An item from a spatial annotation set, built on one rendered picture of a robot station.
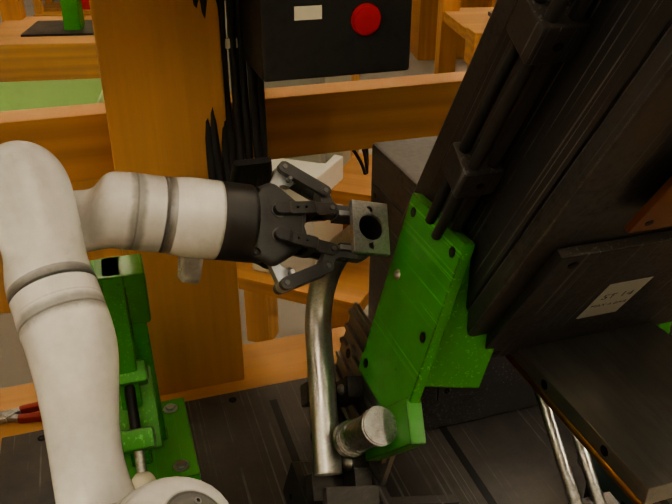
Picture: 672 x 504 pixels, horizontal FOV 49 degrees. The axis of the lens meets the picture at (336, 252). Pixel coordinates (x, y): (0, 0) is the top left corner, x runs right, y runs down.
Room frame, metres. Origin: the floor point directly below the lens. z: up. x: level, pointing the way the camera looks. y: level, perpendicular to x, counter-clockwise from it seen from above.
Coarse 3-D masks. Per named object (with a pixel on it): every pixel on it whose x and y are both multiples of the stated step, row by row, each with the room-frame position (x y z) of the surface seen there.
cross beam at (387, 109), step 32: (288, 96) 1.00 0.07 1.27; (320, 96) 1.01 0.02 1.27; (352, 96) 1.02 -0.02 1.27; (384, 96) 1.04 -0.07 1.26; (416, 96) 1.05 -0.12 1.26; (448, 96) 1.07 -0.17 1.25; (0, 128) 0.88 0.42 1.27; (32, 128) 0.89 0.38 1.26; (64, 128) 0.91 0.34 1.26; (96, 128) 0.92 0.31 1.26; (288, 128) 0.99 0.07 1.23; (320, 128) 1.01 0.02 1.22; (352, 128) 1.02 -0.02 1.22; (384, 128) 1.04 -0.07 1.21; (416, 128) 1.05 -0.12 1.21; (64, 160) 0.90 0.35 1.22; (96, 160) 0.92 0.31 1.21
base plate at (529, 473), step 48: (288, 384) 0.84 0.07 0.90; (192, 432) 0.74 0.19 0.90; (240, 432) 0.74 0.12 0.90; (288, 432) 0.74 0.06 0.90; (432, 432) 0.74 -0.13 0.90; (480, 432) 0.74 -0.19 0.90; (528, 432) 0.74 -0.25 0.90; (0, 480) 0.66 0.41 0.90; (48, 480) 0.66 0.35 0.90; (240, 480) 0.66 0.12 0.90; (432, 480) 0.66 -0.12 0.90; (480, 480) 0.66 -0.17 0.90; (528, 480) 0.66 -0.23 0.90; (576, 480) 0.66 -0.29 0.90
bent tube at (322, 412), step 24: (360, 216) 0.66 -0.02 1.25; (384, 216) 0.68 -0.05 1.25; (336, 240) 0.69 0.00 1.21; (360, 240) 0.65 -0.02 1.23; (384, 240) 0.66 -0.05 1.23; (336, 264) 0.70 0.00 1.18; (312, 288) 0.71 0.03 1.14; (312, 312) 0.70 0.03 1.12; (312, 336) 0.68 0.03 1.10; (312, 360) 0.66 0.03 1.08; (312, 384) 0.64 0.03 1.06; (312, 408) 0.62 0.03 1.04; (336, 408) 0.63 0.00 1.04; (312, 432) 0.61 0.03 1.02; (336, 456) 0.58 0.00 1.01
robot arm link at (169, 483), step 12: (156, 480) 0.38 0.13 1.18; (168, 480) 0.38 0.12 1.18; (180, 480) 0.38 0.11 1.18; (192, 480) 0.39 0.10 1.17; (132, 492) 0.37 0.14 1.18; (144, 492) 0.36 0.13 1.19; (156, 492) 0.37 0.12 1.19; (168, 492) 0.37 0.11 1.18; (180, 492) 0.37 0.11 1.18; (192, 492) 0.38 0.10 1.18; (204, 492) 0.38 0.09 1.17; (216, 492) 0.39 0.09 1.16
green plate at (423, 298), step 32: (416, 224) 0.65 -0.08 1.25; (416, 256) 0.63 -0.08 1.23; (448, 256) 0.58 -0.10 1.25; (384, 288) 0.66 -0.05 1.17; (416, 288) 0.61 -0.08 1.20; (448, 288) 0.56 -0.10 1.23; (384, 320) 0.64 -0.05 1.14; (416, 320) 0.59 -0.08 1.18; (448, 320) 0.56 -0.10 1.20; (384, 352) 0.62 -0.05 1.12; (416, 352) 0.57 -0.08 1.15; (448, 352) 0.58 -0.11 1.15; (480, 352) 0.59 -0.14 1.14; (384, 384) 0.60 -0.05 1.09; (416, 384) 0.55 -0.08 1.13; (448, 384) 0.58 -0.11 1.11
